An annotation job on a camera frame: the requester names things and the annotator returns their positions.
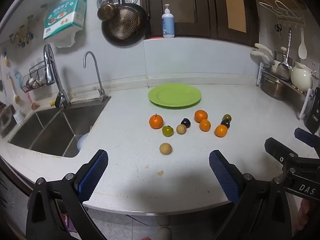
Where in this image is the dark wooden window frame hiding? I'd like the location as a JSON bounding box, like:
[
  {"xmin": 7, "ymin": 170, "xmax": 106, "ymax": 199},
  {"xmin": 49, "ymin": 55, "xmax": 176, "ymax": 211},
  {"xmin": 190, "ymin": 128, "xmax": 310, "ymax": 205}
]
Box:
[{"xmin": 139, "ymin": 0, "xmax": 260, "ymax": 47}]

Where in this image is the white handled knife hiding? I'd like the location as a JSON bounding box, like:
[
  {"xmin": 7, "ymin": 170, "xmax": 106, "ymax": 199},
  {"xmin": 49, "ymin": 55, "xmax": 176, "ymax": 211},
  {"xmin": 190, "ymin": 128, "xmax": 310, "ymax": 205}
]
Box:
[
  {"xmin": 251, "ymin": 51, "xmax": 272, "ymax": 64},
  {"xmin": 254, "ymin": 43, "xmax": 273, "ymax": 57}
]

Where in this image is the pale blue bowl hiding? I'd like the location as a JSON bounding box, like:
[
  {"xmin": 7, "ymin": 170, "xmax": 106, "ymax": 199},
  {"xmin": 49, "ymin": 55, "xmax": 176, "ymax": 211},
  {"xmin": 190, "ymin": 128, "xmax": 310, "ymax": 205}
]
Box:
[{"xmin": 76, "ymin": 132, "xmax": 90, "ymax": 152}]

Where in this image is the white wire rack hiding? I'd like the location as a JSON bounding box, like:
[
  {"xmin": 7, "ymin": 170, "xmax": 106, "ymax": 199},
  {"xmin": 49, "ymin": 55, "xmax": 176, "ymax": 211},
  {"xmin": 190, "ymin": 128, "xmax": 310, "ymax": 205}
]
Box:
[{"xmin": 259, "ymin": 0, "xmax": 305, "ymax": 27}]

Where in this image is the green plate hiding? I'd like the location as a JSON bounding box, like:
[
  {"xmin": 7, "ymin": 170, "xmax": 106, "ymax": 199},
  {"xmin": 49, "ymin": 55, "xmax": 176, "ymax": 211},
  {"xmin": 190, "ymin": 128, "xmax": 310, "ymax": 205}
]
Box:
[{"xmin": 147, "ymin": 84, "xmax": 202, "ymax": 109}]

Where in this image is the small white cup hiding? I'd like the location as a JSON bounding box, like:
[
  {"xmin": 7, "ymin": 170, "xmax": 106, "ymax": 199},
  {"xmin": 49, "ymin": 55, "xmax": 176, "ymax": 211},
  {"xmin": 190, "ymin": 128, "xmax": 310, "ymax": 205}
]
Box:
[{"xmin": 13, "ymin": 109, "xmax": 25, "ymax": 124}]

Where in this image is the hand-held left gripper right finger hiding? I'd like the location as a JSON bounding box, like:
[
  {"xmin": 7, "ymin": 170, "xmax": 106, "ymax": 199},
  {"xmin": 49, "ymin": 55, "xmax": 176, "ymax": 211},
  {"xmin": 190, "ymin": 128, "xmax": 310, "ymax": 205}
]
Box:
[{"xmin": 209, "ymin": 150, "xmax": 293, "ymax": 240}]

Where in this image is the black wire basket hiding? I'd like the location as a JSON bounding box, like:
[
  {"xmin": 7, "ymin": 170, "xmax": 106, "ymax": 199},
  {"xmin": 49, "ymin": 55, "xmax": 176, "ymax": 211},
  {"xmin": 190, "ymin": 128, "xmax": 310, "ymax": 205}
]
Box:
[{"xmin": 21, "ymin": 64, "xmax": 50, "ymax": 93}]

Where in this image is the large tangerine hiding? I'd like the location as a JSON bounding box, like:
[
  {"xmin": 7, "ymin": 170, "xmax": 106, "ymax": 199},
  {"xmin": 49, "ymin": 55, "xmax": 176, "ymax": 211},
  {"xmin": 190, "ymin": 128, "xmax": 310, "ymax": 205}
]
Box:
[{"xmin": 194, "ymin": 110, "xmax": 208, "ymax": 122}]

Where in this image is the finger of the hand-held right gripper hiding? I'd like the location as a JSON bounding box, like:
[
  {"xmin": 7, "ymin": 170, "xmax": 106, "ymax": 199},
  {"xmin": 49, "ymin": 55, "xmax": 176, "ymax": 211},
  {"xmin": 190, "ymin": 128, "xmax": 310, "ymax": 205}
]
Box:
[
  {"xmin": 265, "ymin": 137, "xmax": 320, "ymax": 172},
  {"xmin": 294, "ymin": 127, "xmax": 320, "ymax": 148}
]

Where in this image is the stainless steel pot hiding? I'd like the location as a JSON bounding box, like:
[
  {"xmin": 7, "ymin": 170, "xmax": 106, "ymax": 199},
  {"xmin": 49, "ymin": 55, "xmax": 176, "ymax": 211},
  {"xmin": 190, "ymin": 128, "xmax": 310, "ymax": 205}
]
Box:
[{"xmin": 260, "ymin": 72, "xmax": 290, "ymax": 101}]

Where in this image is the white blue pump bottle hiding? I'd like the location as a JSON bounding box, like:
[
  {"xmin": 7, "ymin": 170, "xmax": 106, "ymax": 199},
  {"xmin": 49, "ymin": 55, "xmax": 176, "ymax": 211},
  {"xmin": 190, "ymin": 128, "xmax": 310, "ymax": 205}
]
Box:
[{"xmin": 161, "ymin": 4, "xmax": 175, "ymax": 39}]

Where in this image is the small brass pot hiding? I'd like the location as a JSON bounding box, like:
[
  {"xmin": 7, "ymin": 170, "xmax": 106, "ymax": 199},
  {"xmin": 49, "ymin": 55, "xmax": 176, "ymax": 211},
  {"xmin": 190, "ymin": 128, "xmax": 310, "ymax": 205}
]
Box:
[{"xmin": 97, "ymin": 0, "xmax": 120, "ymax": 22}]

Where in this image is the black frying pan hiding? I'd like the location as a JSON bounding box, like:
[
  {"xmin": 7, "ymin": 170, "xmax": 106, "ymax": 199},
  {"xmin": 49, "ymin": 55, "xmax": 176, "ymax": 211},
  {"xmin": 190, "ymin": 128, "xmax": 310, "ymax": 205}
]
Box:
[{"xmin": 101, "ymin": 0, "xmax": 148, "ymax": 47}]

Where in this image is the steel ladle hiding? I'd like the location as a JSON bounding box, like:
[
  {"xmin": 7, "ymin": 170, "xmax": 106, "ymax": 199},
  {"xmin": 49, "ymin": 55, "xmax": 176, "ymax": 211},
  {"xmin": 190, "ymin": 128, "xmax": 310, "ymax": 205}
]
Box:
[{"xmin": 275, "ymin": 27, "xmax": 293, "ymax": 80}]

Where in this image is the green white tissue pack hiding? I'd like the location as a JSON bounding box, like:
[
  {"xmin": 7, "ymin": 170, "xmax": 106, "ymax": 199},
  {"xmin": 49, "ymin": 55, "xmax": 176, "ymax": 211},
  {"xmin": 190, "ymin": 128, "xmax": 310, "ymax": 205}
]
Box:
[{"xmin": 42, "ymin": 0, "xmax": 87, "ymax": 40}]

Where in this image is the stainless steel sink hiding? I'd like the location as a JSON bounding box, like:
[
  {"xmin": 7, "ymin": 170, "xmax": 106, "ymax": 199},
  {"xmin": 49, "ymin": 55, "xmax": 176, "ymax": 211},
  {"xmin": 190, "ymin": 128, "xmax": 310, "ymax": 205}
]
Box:
[{"xmin": 7, "ymin": 102, "xmax": 108, "ymax": 158}]

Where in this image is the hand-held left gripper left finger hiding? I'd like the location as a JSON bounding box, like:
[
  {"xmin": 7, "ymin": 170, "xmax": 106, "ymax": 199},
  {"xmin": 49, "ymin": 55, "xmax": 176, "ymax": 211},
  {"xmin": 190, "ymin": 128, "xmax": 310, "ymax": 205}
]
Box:
[{"xmin": 26, "ymin": 149, "xmax": 109, "ymax": 240}]

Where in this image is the dish brush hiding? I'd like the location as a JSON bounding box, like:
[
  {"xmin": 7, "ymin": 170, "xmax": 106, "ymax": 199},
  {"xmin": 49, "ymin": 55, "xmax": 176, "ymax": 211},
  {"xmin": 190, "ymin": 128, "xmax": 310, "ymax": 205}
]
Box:
[{"xmin": 7, "ymin": 74, "xmax": 22, "ymax": 104}]

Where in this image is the bicycle shaped wall hook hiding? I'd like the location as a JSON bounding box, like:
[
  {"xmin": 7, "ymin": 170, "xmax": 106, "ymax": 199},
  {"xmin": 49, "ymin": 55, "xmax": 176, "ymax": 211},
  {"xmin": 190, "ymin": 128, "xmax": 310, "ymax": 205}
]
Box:
[{"xmin": 9, "ymin": 15, "xmax": 35, "ymax": 49}]

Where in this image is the tangerine with stem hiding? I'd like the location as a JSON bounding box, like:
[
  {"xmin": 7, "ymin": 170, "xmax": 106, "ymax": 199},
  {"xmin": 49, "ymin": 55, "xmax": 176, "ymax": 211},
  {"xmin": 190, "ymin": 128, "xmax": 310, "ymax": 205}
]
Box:
[{"xmin": 149, "ymin": 114, "xmax": 164, "ymax": 130}]

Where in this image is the white ceramic pot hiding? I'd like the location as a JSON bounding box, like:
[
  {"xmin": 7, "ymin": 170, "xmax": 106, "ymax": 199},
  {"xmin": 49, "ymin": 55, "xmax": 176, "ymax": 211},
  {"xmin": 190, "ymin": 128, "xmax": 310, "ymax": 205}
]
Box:
[{"xmin": 290, "ymin": 62, "xmax": 316, "ymax": 93}]

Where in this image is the tissue pack in bag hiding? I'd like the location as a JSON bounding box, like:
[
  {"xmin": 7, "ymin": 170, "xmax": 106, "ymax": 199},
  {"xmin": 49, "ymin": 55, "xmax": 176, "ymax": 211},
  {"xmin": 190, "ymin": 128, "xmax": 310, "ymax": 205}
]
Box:
[{"xmin": 41, "ymin": 0, "xmax": 89, "ymax": 48}]

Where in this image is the slim gooseneck faucet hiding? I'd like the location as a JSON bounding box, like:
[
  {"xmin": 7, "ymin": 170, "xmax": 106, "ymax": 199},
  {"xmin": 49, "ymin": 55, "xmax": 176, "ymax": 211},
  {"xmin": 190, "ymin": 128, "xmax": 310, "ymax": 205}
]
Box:
[{"xmin": 83, "ymin": 51, "xmax": 112, "ymax": 103}]

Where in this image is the small tangerine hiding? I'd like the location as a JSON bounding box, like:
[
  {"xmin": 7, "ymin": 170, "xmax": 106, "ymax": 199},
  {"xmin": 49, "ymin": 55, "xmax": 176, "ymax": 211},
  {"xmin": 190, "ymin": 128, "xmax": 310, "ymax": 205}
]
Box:
[
  {"xmin": 199, "ymin": 119, "xmax": 211, "ymax": 132},
  {"xmin": 215, "ymin": 124, "xmax": 228, "ymax": 138}
]

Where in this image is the large chrome faucet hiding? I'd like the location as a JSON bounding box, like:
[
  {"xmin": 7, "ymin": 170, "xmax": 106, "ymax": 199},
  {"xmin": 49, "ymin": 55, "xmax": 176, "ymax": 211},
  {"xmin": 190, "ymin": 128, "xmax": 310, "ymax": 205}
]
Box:
[{"xmin": 43, "ymin": 43, "xmax": 72, "ymax": 109}]

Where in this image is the white rice paddle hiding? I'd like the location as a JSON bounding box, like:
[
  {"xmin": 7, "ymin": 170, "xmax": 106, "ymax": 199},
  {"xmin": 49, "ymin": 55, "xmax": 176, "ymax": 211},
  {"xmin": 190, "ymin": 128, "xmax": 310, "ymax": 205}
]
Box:
[{"xmin": 298, "ymin": 26, "xmax": 308, "ymax": 59}]

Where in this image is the person's right hand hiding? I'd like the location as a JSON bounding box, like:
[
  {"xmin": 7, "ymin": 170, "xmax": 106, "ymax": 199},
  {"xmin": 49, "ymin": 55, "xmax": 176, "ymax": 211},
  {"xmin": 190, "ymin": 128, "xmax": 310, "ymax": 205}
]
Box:
[{"xmin": 299, "ymin": 197, "xmax": 311, "ymax": 230}]

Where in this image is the steel dish rack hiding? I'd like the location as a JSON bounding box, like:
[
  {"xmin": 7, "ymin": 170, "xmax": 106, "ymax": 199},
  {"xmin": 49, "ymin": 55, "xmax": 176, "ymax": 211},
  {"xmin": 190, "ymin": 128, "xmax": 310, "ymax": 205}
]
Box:
[{"xmin": 255, "ymin": 62, "xmax": 315, "ymax": 120}]

